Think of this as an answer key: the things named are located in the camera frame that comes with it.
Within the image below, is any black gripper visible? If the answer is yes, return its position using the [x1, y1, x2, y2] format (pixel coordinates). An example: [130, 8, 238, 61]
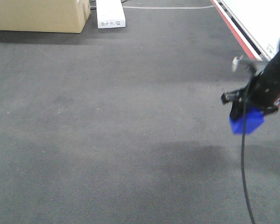
[221, 56, 280, 119]

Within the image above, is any white conveyor side frame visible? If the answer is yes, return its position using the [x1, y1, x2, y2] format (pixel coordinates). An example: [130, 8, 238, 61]
[212, 0, 280, 61]

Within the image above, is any blue block part with knob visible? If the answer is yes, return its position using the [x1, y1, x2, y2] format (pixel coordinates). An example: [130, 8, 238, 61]
[229, 106, 265, 134]

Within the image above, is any black hanging cable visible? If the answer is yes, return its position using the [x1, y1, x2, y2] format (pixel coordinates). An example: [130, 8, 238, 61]
[240, 77, 256, 224]

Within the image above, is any white long carton box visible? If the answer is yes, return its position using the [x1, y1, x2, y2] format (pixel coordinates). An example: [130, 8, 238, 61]
[96, 0, 126, 29]

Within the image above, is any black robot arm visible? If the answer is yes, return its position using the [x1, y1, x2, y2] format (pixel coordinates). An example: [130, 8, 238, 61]
[221, 41, 280, 121]

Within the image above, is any brown cardboard box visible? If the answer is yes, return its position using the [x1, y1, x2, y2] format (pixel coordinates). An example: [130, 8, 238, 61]
[0, 0, 91, 33]

